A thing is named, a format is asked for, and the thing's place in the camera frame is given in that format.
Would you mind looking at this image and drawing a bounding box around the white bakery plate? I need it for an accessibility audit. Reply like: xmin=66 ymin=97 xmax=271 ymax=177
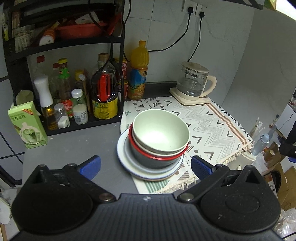
xmin=117 ymin=130 xmax=184 ymax=181

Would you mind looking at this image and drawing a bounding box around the red rimmed dark bowl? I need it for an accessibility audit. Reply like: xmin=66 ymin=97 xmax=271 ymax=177
xmin=127 ymin=125 xmax=188 ymax=169

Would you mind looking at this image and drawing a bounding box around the light green bowl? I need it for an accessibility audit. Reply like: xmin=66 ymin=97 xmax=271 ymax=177
xmin=132 ymin=109 xmax=190 ymax=154

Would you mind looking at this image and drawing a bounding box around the patterned table mat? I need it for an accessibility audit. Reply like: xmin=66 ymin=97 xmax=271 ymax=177
xmin=120 ymin=96 xmax=253 ymax=194

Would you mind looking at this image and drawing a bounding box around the clear spray bottle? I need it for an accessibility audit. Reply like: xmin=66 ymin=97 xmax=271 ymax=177
xmin=251 ymin=124 xmax=277 ymax=156

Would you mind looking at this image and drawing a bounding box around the small white cap jar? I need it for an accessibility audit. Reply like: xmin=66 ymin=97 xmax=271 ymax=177
xmin=71 ymin=88 xmax=88 ymax=125

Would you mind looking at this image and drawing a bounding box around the cream kettle base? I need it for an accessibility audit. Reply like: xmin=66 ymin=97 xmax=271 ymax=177
xmin=170 ymin=87 xmax=211 ymax=106

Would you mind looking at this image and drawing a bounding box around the white cap oil bottle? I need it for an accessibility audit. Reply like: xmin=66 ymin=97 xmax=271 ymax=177
xmin=34 ymin=75 xmax=58 ymax=131

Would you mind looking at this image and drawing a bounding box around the green drink carton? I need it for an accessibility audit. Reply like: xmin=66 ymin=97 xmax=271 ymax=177
xmin=8 ymin=101 xmax=48 ymax=149

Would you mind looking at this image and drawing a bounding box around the dark soy sauce bottle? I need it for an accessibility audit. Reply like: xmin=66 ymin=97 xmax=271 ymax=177
xmin=90 ymin=53 xmax=118 ymax=120

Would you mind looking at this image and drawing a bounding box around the orange juice bottle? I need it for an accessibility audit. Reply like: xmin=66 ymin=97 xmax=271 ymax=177
xmin=127 ymin=40 xmax=149 ymax=100

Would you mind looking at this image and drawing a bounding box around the red bowl on rack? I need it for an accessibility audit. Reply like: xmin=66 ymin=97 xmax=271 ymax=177
xmin=56 ymin=23 xmax=107 ymax=39

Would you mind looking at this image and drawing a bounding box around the black metal spice rack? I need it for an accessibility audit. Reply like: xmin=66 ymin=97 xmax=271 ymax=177
xmin=1 ymin=0 xmax=127 ymax=137

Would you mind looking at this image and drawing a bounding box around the glass electric kettle cream handle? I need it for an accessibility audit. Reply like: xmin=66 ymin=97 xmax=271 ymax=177
xmin=176 ymin=62 xmax=217 ymax=98

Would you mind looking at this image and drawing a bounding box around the black power cable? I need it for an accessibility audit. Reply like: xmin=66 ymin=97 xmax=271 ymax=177
xmin=186 ymin=10 xmax=206 ymax=63
xmin=147 ymin=6 xmax=195 ymax=52

